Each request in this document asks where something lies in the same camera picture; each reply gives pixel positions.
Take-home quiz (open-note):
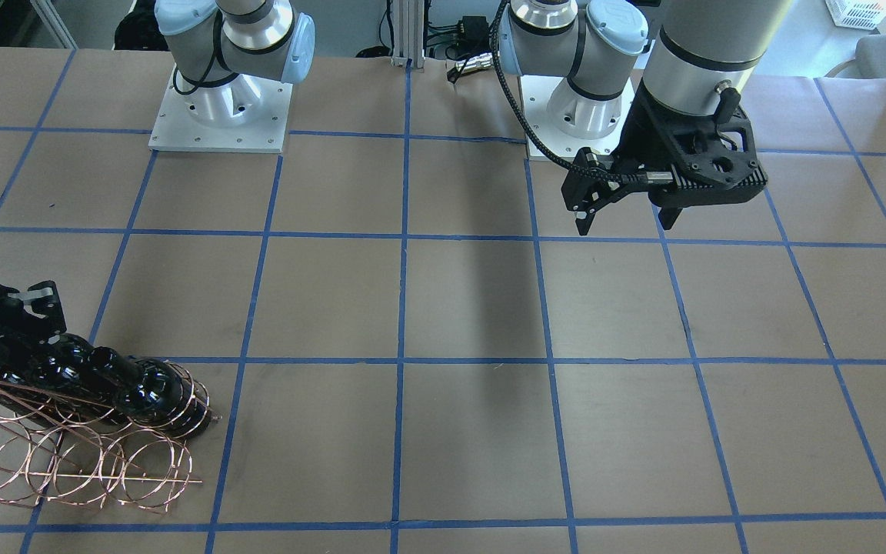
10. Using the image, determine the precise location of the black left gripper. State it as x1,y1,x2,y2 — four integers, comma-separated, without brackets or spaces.
562,81,768,236

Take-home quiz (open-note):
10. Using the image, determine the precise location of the dark glass wine bottle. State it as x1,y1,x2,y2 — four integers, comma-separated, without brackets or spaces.
0,333,129,427

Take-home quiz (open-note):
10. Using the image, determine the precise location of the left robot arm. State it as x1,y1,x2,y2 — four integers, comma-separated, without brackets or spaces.
488,1,790,235

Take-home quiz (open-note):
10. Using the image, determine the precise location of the dark bottle in basket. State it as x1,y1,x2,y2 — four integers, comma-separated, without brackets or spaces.
88,347,212,439

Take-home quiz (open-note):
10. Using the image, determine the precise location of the black braided cable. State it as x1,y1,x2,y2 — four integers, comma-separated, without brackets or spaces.
489,0,674,185

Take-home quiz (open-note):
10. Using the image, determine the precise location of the copper wire wine basket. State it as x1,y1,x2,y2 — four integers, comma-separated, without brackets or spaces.
0,364,218,513

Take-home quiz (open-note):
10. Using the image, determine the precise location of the aluminium frame post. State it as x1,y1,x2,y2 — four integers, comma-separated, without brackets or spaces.
388,1,428,72

